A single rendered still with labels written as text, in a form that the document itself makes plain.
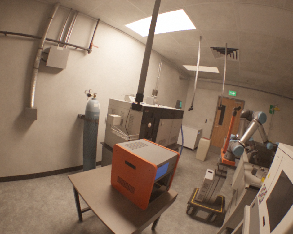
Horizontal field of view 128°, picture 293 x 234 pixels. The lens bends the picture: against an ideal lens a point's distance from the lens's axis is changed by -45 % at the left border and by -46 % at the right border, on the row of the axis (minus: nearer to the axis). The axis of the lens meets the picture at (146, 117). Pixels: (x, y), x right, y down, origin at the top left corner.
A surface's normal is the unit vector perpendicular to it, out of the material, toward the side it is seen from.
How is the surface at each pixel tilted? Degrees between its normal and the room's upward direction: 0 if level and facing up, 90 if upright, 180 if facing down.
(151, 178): 90
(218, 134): 90
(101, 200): 0
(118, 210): 0
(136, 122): 90
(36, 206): 0
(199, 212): 90
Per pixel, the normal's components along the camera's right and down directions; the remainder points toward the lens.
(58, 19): 0.76, 0.22
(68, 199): 0.17, -0.98
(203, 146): -0.63, 0.05
